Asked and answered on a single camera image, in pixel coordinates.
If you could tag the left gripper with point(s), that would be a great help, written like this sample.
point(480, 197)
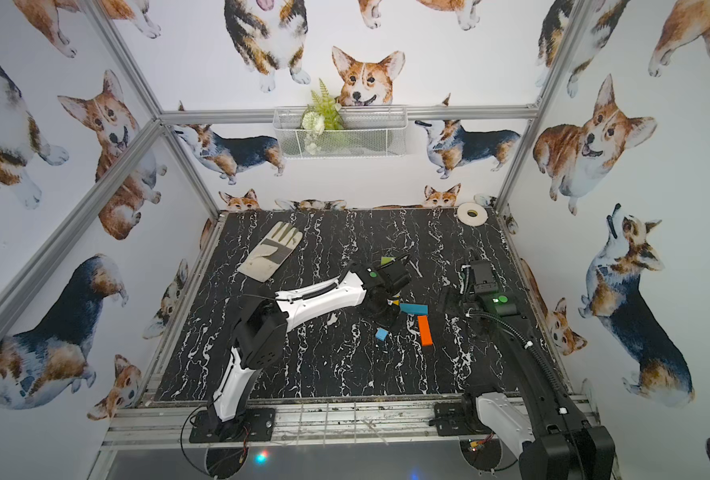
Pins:
point(382, 306)

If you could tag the white tape roll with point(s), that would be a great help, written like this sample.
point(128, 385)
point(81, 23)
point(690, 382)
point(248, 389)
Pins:
point(472, 214)

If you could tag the white wire basket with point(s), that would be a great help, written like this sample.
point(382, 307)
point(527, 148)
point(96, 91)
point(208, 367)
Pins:
point(369, 133)

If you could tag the aluminium front rail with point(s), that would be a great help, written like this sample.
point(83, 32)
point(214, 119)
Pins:
point(342, 422)

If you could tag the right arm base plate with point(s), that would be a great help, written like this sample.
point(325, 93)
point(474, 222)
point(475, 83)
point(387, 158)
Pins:
point(456, 419)

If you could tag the light blue block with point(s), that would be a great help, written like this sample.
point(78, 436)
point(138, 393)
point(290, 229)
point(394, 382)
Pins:
point(381, 333)

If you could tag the orange block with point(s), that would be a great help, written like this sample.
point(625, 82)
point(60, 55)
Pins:
point(426, 339)

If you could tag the artificial fern plant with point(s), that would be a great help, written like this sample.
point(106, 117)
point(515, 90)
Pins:
point(323, 114)

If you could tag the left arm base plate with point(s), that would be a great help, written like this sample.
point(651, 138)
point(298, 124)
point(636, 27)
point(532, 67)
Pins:
point(255, 424)

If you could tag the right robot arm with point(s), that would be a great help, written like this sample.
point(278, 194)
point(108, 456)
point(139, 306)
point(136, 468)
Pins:
point(556, 441)

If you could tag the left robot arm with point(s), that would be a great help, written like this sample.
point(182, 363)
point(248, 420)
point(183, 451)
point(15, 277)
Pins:
point(259, 335)

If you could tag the teal block body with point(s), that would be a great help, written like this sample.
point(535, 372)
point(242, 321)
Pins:
point(414, 309)

